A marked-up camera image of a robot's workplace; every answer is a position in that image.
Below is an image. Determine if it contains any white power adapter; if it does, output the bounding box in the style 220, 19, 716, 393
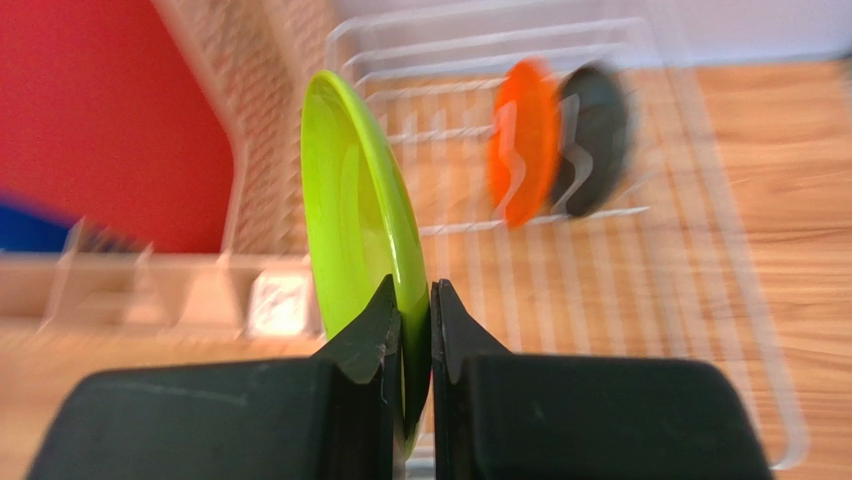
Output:
247, 269, 323, 338

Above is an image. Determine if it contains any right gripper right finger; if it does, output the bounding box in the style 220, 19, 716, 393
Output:
430, 280, 772, 479

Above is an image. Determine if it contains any green plate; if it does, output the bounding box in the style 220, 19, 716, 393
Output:
300, 70, 431, 454

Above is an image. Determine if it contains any blue plastic folder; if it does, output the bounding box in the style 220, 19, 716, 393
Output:
1, 192, 81, 253

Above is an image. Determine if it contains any orange plate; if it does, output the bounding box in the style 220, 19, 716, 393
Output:
486, 57, 561, 229

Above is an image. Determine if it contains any black plate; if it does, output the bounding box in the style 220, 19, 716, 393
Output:
550, 63, 635, 217

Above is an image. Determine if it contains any red plastic folder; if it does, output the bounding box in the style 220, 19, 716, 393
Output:
1, 1, 234, 253

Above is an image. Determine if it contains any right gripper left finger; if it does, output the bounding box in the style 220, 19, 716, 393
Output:
28, 277, 404, 479

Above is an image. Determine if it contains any pink plastic file organizer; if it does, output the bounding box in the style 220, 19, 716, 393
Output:
0, 0, 347, 341

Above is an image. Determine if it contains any white wire dish rack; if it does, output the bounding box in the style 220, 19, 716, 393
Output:
325, 1, 810, 472

